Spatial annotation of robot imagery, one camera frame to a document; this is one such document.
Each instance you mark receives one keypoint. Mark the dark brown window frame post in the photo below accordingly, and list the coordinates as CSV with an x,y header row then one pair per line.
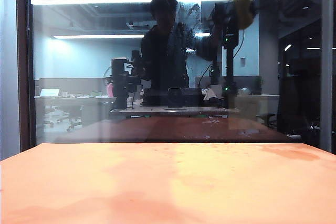
x,y
23,51

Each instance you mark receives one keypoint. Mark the grey window frame post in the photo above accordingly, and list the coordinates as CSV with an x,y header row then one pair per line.
x,y
328,51

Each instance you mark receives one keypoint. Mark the large glass pane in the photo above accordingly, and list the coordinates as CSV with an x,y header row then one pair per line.
x,y
92,64

